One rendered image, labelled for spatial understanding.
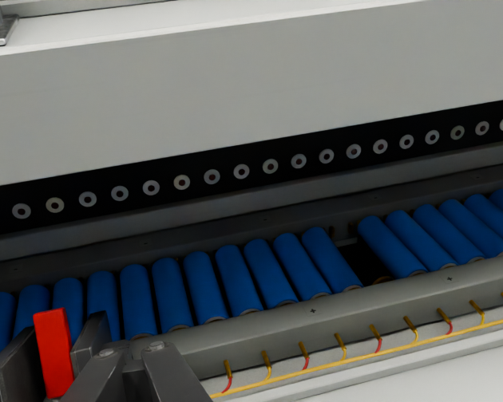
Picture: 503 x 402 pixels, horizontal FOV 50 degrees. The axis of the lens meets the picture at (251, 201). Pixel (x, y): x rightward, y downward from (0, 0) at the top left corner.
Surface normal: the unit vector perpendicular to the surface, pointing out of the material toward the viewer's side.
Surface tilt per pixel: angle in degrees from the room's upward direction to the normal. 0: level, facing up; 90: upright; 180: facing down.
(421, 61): 108
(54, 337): 73
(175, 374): 12
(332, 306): 18
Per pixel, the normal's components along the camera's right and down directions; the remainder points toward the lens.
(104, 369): -0.18, -0.98
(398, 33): 0.25, 0.49
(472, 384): -0.07, -0.85
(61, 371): 0.17, -0.09
